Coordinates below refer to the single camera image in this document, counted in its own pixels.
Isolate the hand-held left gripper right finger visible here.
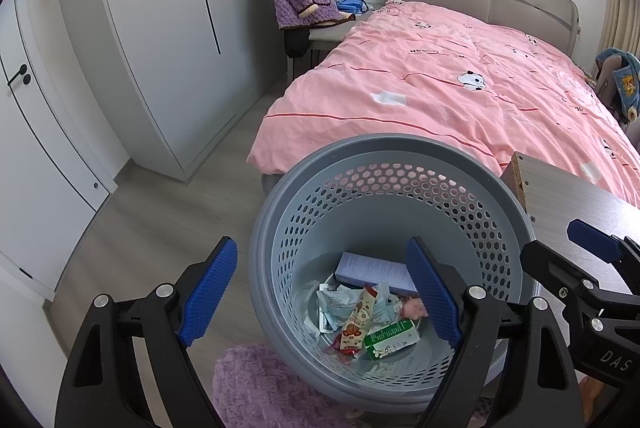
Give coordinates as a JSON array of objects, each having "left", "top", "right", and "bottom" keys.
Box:
[{"left": 405, "top": 235, "right": 587, "bottom": 428}]

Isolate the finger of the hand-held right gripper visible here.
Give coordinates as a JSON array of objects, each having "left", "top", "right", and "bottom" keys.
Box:
[
  {"left": 567, "top": 218, "right": 640, "bottom": 269},
  {"left": 520, "top": 241, "right": 601, "bottom": 304}
]

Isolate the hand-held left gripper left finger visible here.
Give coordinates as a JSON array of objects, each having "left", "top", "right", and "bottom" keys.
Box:
[{"left": 54, "top": 235, "right": 239, "bottom": 428}]

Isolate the pink paw toy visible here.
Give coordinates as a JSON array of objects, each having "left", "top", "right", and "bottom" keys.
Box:
[{"left": 400, "top": 295, "right": 428, "bottom": 320}]

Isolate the green white small carton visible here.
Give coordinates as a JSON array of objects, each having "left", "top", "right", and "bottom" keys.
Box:
[{"left": 362, "top": 319, "right": 421, "bottom": 360}]

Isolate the long light purple box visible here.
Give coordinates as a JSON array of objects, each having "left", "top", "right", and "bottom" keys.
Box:
[{"left": 334, "top": 251, "right": 418, "bottom": 294}]

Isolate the cartoon print snack packet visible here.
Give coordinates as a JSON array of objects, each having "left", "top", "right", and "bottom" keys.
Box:
[{"left": 340, "top": 285, "right": 377, "bottom": 354}]

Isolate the grey perforated basket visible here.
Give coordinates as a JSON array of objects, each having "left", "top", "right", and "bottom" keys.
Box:
[{"left": 247, "top": 134, "right": 543, "bottom": 414}]

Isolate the white teal sachet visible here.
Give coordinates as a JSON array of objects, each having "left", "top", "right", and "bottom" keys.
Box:
[{"left": 316, "top": 283, "right": 361, "bottom": 334}]

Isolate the small red packet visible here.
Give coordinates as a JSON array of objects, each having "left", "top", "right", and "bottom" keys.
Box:
[{"left": 327, "top": 342, "right": 361, "bottom": 360}]

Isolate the purple fluffy rug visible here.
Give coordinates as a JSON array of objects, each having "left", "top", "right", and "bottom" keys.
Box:
[{"left": 212, "top": 343, "right": 431, "bottom": 428}]

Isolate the blue cartoon garment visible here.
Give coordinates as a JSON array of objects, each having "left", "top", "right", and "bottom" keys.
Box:
[{"left": 595, "top": 48, "right": 640, "bottom": 124}]

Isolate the white door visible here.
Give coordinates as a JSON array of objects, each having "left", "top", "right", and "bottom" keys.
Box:
[{"left": 0, "top": 0, "right": 111, "bottom": 304}]

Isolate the pink printed duvet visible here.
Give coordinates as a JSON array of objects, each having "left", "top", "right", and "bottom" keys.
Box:
[{"left": 247, "top": 0, "right": 640, "bottom": 204}]

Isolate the beige curtain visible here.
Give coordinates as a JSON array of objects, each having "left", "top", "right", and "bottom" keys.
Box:
[{"left": 602, "top": 0, "right": 640, "bottom": 54}]

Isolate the black cloth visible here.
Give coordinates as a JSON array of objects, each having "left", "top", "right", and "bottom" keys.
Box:
[{"left": 285, "top": 31, "right": 311, "bottom": 58}]

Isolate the white wardrobe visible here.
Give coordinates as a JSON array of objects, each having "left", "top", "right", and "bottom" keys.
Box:
[{"left": 52, "top": 0, "right": 316, "bottom": 181}]

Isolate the grey chair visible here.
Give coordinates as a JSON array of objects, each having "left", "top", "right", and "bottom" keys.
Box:
[{"left": 250, "top": 0, "right": 373, "bottom": 84}]

